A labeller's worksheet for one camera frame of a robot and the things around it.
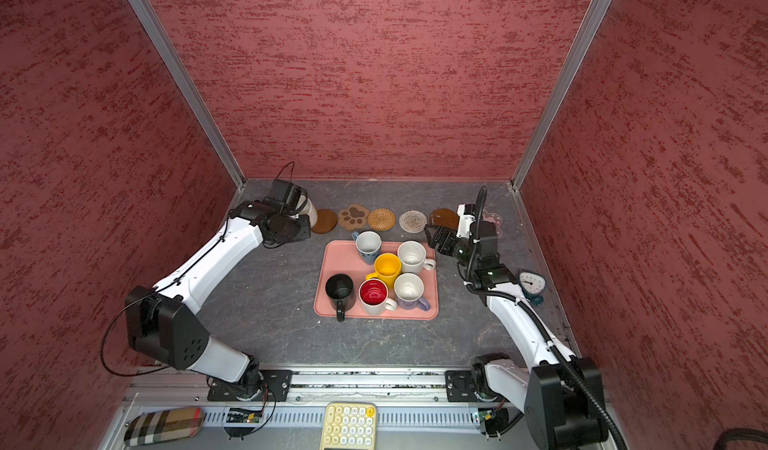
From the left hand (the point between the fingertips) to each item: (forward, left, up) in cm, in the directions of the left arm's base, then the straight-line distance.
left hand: (302, 237), depth 84 cm
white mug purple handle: (-9, -32, -15) cm, 36 cm away
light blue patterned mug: (+5, -18, -10) cm, 21 cm away
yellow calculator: (-43, -17, -14) cm, 48 cm away
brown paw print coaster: (+21, -11, -17) cm, 29 cm away
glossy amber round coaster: (+21, -46, -16) cm, 53 cm away
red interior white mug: (-11, -20, -15) cm, 28 cm away
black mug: (-10, -11, -13) cm, 20 cm away
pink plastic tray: (+3, -9, -16) cm, 18 cm away
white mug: (+3, -33, -15) cm, 36 cm away
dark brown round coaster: (+16, -2, -13) cm, 21 cm away
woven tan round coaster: (+20, -22, -17) cm, 34 cm away
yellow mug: (-3, -25, -13) cm, 28 cm away
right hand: (0, -37, +2) cm, 37 cm away
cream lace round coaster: (+18, -33, -15) cm, 41 cm away
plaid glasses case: (-43, +25, -13) cm, 52 cm away
